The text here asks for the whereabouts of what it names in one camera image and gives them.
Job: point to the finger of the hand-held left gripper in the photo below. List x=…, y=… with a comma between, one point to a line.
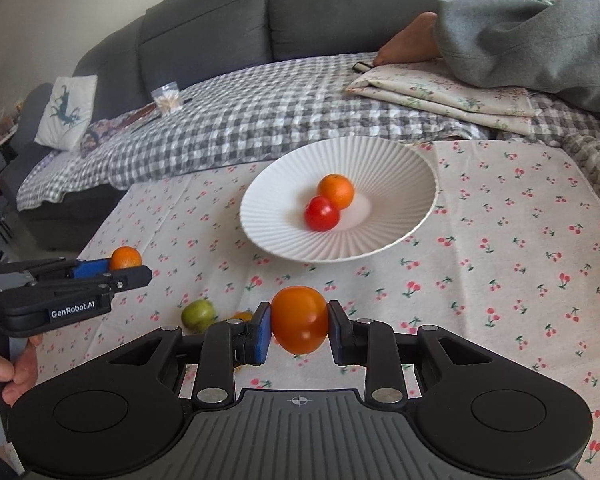
x=130, y=277
x=92, y=267

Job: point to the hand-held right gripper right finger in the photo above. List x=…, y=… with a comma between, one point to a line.
x=336, y=332

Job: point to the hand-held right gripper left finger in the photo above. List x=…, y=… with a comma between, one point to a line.
x=262, y=332

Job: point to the mandarin orange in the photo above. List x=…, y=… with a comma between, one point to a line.
x=126, y=257
x=336, y=190

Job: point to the white ribbed bowl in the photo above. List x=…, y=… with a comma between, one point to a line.
x=380, y=195

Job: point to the person's left hand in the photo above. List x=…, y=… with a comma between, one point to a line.
x=22, y=375

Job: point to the orange green tomato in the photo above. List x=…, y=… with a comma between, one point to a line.
x=242, y=316

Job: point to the yellow green tomato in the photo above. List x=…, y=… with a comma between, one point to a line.
x=197, y=315

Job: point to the red tomato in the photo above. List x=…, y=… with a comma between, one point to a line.
x=321, y=214

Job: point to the purple patterned cloth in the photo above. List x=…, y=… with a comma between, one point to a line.
x=97, y=135

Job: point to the cherry print tablecloth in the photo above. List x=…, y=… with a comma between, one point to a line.
x=480, y=285

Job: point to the dark red booklet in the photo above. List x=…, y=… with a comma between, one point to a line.
x=140, y=116

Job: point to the white pillow with blue print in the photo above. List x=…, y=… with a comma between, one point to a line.
x=65, y=110

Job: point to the cluttered side table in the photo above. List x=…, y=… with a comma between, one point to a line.
x=5, y=125

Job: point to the clear cotton swab box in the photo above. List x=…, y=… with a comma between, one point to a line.
x=166, y=99

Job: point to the grey checked blanket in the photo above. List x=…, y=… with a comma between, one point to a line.
x=255, y=105

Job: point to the folded floral cloth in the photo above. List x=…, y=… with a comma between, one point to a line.
x=430, y=90

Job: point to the grey sofa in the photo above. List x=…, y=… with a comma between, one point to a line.
x=205, y=25

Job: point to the small black device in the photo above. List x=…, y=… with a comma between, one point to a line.
x=362, y=66

